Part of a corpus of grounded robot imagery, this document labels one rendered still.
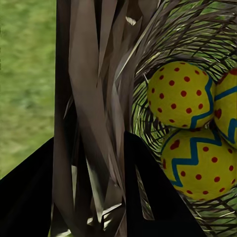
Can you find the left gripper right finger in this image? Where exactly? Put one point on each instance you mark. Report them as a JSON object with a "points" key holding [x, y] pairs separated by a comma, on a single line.
{"points": [[172, 218]]}

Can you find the wicker basket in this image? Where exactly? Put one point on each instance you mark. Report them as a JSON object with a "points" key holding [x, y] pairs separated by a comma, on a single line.
{"points": [[105, 49]]}

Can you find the easter egg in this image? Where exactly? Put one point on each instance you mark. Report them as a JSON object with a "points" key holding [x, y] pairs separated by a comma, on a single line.
{"points": [[181, 95], [199, 162], [225, 107]]}

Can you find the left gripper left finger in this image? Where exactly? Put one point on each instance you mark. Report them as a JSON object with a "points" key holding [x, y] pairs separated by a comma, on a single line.
{"points": [[26, 195]]}

